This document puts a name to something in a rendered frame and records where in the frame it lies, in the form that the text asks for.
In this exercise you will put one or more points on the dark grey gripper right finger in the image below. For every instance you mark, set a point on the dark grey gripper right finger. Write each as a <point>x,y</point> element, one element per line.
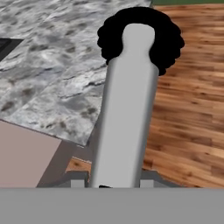
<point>151,179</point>

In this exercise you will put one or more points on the black hob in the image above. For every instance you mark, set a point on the black hob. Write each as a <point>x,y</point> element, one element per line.
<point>6,46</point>

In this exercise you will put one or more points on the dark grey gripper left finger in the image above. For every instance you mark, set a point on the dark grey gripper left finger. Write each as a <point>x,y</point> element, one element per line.
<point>76,178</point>

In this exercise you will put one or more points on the beige counter cabinet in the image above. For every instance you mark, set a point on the beige counter cabinet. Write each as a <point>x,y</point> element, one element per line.
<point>23,157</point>

